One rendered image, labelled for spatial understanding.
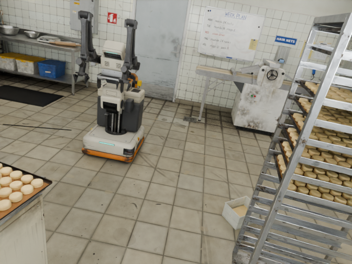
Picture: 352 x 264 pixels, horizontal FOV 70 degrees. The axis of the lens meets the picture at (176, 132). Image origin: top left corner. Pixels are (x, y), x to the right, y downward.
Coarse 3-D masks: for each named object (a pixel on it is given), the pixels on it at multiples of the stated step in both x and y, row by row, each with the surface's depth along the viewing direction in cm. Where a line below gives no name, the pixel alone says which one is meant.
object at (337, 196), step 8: (280, 160) 146; (280, 168) 140; (296, 184) 127; (304, 184) 126; (312, 184) 127; (304, 192) 120; (312, 192) 121; (320, 192) 125; (328, 192) 125; (336, 192) 124; (336, 200) 119; (344, 200) 119
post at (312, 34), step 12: (312, 24) 129; (312, 36) 129; (300, 60) 135; (300, 72) 137; (288, 108) 145; (276, 132) 152; (276, 144) 155; (264, 168) 163; (252, 204) 175; (240, 228) 187; (240, 240) 189
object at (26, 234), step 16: (32, 208) 119; (0, 224) 103; (16, 224) 111; (32, 224) 122; (0, 240) 105; (16, 240) 114; (32, 240) 125; (0, 256) 107; (16, 256) 117; (32, 256) 128
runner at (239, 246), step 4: (236, 244) 191; (240, 244) 190; (240, 248) 189; (244, 248) 190; (248, 248) 189; (252, 248) 188; (264, 252) 187; (268, 252) 186; (264, 256) 186; (268, 256) 187; (272, 256) 187; (276, 256) 186; (280, 256) 185; (276, 260) 184; (280, 260) 185; (284, 260) 185; (288, 260) 185; (292, 260) 184
